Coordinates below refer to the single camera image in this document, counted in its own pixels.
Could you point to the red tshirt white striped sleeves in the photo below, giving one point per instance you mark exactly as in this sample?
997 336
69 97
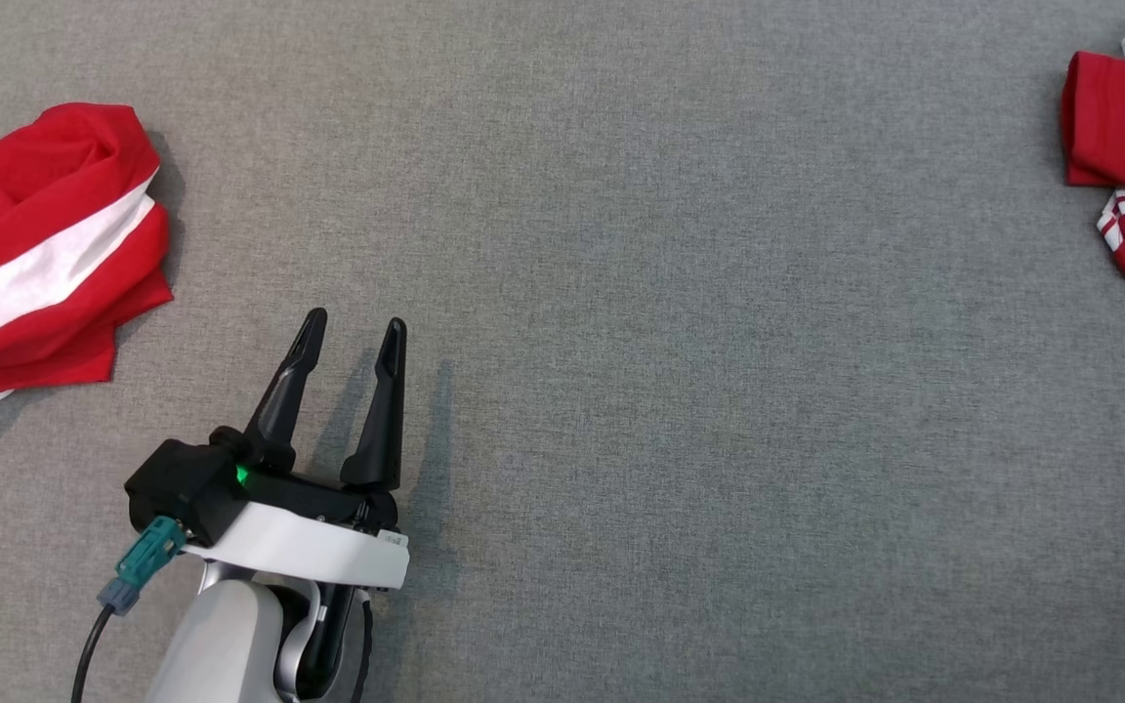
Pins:
1119 117

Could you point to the red garment broad white band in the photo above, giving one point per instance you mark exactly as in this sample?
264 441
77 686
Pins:
45 195

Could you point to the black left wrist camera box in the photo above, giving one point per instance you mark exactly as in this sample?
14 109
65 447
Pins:
182 488

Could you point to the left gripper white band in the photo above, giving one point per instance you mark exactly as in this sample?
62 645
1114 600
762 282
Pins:
309 547

